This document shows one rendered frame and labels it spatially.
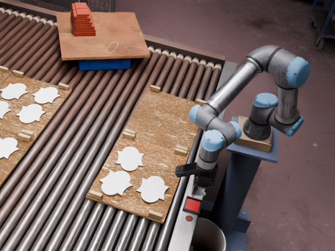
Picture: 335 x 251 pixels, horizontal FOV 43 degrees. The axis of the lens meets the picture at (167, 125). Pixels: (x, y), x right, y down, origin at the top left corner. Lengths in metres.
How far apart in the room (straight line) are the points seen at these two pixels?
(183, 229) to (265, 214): 1.43
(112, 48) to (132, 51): 0.12
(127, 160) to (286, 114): 0.77
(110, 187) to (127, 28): 1.19
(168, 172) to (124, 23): 1.16
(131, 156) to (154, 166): 0.12
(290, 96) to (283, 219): 1.45
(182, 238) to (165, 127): 0.64
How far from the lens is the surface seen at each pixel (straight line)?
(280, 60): 1.78
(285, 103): 1.96
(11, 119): 2.20
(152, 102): 2.30
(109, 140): 2.09
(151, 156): 2.01
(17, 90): 2.35
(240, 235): 2.98
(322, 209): 3.38
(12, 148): 2.04
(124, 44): 2.54
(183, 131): 2.16
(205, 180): 1.69
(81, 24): 2.56
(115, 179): 1.89
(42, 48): 2.71
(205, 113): 1.68
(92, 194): 1.83
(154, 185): 1.89
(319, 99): 4.40
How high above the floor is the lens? 2.41
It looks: 43 degrees down
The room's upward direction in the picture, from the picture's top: 10 degrees clockwise
